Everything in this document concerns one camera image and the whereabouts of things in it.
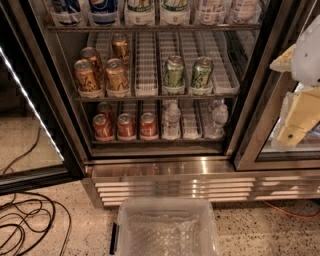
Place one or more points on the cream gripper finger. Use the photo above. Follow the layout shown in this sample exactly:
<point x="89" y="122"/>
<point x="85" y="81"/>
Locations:
<point x="283" y="62"/>
<point x="299" y="114"/>

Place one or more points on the red coke can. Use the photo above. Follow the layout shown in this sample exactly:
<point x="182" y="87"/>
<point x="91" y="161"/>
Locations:
<point x="105" y="109"/>
<point x="103" y="128"/>
<point x="125" y="127"/>
<point x="148" y="126"/>

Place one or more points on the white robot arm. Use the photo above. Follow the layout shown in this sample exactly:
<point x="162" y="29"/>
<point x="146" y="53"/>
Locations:
<point x="305" y="67"/>

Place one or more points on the closed fridge glass door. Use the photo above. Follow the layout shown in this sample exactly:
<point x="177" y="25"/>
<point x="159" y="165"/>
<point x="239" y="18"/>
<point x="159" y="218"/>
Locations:
<point x="263" y="90"/>

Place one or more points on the green soda can right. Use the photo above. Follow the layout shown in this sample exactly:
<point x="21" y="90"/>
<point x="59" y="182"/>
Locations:
<point x="201" y="73"/>

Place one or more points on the green soda can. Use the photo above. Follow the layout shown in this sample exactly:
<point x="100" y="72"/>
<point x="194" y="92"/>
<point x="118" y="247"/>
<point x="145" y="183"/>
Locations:
<point x="201" y="73"/>
<point x="174" y="74"/>

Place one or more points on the clear bottle top shelf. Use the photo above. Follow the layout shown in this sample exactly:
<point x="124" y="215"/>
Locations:
<point x="210" y="12"/>

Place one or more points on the green soda can left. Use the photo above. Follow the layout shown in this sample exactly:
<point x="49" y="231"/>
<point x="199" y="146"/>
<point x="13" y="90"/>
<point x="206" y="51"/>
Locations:
<point x="174" y="74"/>

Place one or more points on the orange soda can far back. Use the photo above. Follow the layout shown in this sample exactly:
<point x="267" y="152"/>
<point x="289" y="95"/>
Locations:
<point x="120" y="47"/>

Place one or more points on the orange soda can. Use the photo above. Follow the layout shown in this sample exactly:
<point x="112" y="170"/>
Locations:
<point x="117" y="75"/>
<point x="91" y="54"/>
<point x="85" y="76"/>
<point x="120" y="47"/>

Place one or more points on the orange soda can front right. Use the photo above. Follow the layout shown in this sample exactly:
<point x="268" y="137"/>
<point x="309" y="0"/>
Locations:
<point x="117" y="75"/>

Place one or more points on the orange soda can back left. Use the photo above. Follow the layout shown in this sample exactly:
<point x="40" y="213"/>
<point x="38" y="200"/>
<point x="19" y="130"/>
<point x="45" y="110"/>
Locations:
<point x="91" y="54"/>

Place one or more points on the orange soda can front left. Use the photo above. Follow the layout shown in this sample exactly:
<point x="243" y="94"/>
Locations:
<point x="85" y="76"/>

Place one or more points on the open fridge glass door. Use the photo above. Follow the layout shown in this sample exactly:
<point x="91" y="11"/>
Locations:
<point x="43" y="153"/>

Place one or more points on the clear bottle top right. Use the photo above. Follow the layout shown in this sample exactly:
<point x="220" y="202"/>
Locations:
<point x="243" y="11"/>

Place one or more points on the clear water bottle right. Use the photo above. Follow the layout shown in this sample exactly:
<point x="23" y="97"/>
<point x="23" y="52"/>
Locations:
<point x="217" y="118"/>

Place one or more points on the clear water bottle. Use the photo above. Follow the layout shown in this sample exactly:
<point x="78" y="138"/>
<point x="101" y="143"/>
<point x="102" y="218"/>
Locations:
<point x="170" y="121"/>
<point x="217" y="118"/>

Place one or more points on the green label bottle right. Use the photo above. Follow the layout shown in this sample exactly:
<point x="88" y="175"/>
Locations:
<point x="175" y="12"/>

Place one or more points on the green label bottle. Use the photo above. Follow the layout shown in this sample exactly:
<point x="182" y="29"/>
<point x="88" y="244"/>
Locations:
<point x="175" y="12"/>
<point x="140" y="12"/>

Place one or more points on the clear water bottle left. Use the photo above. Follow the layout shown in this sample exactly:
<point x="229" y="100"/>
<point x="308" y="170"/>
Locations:
<point x="170" y="121"/>

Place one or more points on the green label bottle left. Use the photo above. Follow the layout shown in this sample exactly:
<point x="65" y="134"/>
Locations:
<point x="140" y="12"/>

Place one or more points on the blue pepsi bottle right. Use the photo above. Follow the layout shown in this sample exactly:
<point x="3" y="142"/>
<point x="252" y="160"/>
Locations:
<point x="103" y="12"/>

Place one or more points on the blue pepsi bottle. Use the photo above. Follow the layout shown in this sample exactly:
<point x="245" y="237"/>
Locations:
<point x="66" y="12"/>
<point x="103" y="12"/>

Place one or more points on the clear plastic bin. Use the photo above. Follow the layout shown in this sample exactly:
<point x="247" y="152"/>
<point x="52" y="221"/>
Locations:
<point x="165" y="227"/>

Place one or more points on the blue pepsi bottle left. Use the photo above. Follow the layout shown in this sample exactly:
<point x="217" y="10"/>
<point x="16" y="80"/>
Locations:
<point x="66" y="12"/>

